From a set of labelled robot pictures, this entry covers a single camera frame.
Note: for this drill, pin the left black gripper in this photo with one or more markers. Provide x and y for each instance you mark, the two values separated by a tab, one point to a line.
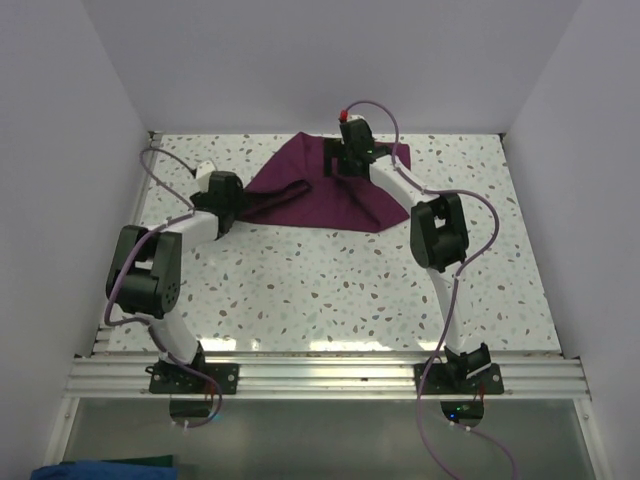
236	202

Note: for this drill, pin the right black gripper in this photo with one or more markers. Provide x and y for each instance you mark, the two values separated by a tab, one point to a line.
334	149

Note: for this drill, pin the purple surgical cloth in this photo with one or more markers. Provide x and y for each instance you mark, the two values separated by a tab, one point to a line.
292	190

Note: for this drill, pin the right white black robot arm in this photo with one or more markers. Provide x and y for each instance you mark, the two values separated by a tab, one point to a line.
438	242

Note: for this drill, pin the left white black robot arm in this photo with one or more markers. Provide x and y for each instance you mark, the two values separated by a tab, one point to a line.
145	277

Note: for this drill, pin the blue cloth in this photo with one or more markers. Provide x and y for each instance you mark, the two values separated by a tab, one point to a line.
92	470

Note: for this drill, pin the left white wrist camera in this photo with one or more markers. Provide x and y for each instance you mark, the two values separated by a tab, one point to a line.
203	173

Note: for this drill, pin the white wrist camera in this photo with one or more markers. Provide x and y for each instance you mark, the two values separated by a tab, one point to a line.
203	173
345	116

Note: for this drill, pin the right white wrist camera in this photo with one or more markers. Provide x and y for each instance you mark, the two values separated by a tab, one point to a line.
345	116

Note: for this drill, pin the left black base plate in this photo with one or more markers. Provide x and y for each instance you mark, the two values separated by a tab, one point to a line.
170	379

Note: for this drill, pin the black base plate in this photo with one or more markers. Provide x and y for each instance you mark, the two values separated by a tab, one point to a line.
170	379
441	381

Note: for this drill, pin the aluminium left side rail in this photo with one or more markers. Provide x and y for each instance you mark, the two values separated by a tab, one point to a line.
103	330

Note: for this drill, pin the aluminium rail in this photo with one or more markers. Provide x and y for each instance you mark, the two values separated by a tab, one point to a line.
103	330
336	376

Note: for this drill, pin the aluminium front rail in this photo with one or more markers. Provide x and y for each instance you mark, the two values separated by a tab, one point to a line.
336	376

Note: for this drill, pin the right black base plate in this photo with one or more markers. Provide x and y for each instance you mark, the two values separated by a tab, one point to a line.
441	381

